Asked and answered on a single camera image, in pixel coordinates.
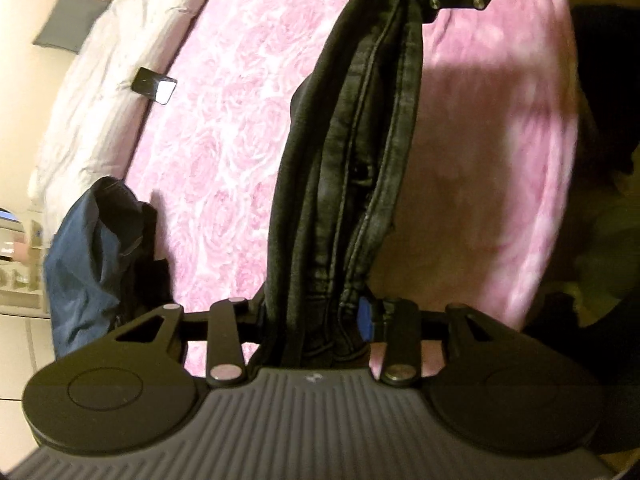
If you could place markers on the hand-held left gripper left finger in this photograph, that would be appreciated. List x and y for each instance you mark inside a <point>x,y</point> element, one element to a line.
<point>225,330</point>

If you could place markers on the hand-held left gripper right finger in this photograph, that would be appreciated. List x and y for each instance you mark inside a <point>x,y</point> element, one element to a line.
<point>366,317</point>

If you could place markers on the dark grey pants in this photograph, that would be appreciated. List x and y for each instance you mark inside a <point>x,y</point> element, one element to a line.
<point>340,160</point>

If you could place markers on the black garment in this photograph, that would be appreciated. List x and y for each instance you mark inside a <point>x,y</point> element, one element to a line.
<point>150,240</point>

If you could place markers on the blue garment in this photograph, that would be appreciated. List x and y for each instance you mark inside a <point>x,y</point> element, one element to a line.
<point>85,270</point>

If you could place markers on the pink floral blanket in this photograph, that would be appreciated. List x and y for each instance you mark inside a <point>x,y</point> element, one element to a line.
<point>225,160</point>

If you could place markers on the person's dark clothing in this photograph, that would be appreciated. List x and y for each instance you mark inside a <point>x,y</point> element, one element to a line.
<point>600,135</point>

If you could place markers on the cream bedside cabinet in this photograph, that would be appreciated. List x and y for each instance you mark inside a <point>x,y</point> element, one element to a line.
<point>20,270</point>

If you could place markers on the white duvet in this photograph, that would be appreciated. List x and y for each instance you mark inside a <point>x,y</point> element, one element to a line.
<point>110,100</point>

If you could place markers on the grey pillow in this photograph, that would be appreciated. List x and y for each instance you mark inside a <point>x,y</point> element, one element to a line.
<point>70,20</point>

